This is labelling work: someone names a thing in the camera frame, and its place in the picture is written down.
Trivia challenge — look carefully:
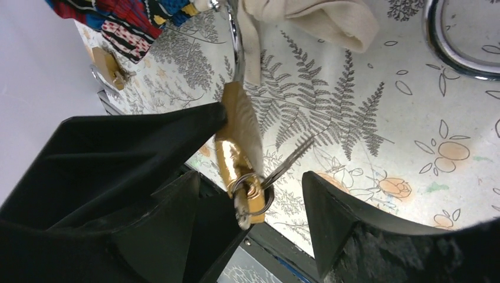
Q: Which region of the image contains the brass padlock with keys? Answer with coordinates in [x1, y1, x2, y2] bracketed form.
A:
[214, 1, 314, 230]

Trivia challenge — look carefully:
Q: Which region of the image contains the beige ribbon bow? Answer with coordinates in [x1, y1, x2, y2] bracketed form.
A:
[182, 0, 379, 85]

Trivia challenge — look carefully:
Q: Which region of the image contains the colourful patterned cloth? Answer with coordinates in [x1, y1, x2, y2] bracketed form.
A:
[46, 0, 199, 64]

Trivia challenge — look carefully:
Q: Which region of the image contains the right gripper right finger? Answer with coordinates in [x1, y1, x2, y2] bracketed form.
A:
[302, 171, 499, 282]

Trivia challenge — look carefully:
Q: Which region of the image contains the floral table mat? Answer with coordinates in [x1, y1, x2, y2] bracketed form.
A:
[75, 1, 499, 255]

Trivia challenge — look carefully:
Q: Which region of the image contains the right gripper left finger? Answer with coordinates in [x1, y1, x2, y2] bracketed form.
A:
[1, 171, 247, 282]

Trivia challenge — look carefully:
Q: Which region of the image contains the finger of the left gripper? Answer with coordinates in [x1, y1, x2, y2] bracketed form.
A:
[1, 103, 226, 230]

